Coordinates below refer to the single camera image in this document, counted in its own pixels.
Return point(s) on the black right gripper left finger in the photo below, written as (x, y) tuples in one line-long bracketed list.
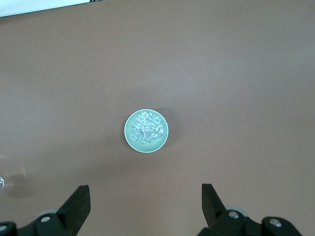
[(73, 209)]

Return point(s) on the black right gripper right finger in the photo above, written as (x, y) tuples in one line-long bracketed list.
[(214, 209)]

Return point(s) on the clear ice cubes pile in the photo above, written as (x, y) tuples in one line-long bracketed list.
[(147, 127)]

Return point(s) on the clear wine glass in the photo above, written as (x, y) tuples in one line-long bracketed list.
[(1, 183)]

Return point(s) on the pale green ceramic bowl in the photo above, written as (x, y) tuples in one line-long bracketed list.
[(147, 147)]

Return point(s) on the brown table cover mat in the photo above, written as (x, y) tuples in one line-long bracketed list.
[(221, 73)]

